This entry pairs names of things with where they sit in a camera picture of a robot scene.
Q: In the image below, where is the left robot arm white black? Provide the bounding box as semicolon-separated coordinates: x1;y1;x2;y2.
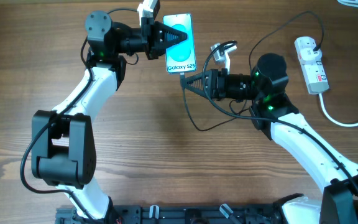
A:
22;11;190;223

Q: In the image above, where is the white charger plug adapter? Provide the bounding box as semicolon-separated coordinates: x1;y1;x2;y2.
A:
298;48;322;64

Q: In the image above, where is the Galaxy smartphone with teal screen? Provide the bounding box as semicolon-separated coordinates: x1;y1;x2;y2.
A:
163;13;197;74

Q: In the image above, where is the white power strip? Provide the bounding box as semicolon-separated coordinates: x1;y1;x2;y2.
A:
294;36;329;95

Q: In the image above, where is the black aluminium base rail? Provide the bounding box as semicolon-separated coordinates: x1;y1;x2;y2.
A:
55;203;279;224

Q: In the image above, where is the black USB charging cable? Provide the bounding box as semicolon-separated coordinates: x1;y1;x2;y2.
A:
179;10;325;133

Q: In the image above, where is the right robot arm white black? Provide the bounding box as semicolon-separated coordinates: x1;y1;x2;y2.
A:
180;53;358;223

